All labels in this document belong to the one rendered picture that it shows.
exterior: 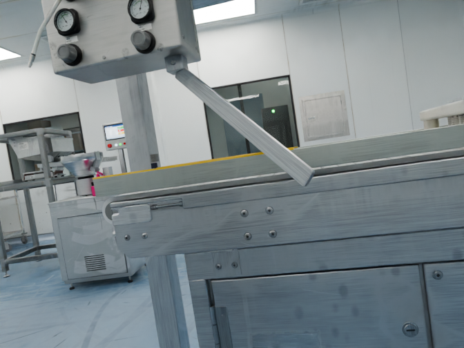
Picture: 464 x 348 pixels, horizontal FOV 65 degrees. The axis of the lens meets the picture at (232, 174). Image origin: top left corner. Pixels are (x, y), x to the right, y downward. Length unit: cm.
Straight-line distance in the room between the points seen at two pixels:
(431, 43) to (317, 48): 165
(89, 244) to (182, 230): 271
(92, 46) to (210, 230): 34
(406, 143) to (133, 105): 63
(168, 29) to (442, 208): 47
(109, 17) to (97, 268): 284
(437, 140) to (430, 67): 577
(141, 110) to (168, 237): 41
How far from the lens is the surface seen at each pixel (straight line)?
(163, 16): 60
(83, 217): 328
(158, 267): 97
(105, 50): 62
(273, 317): 68
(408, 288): 67
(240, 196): 57
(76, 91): 649
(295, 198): 57
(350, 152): 56
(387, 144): 57
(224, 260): 65
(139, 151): 94
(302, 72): 586
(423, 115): 83
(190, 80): 59
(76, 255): 338
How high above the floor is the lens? 93
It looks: 3 degrees down
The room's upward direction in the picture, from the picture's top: 9 degrees counter-clockwise
